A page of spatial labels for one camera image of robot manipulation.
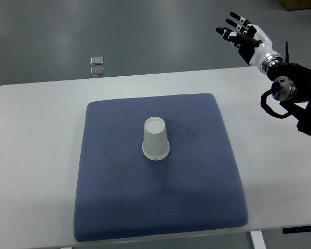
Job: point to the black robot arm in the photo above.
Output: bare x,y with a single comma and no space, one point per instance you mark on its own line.
292,88

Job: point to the white table leg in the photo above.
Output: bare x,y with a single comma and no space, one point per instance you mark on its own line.
257,240

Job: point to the white paper cup on mat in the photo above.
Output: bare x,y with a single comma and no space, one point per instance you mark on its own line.
155,144

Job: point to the blue textured cushion mat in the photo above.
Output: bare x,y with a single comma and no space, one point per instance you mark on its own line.
122,194

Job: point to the upper metal floor plate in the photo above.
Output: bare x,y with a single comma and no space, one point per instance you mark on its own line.
97,60

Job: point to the metal floor plate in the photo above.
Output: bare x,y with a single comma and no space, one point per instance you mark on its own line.
97,71
97,60

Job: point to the lower metal floor plate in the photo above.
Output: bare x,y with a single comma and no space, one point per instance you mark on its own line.
97,71

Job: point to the black table control panel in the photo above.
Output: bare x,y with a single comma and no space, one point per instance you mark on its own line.
293,230

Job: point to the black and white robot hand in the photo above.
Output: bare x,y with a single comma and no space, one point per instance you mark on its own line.
251,42

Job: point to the brown cardboard box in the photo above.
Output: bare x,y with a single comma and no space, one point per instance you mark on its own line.
291,5

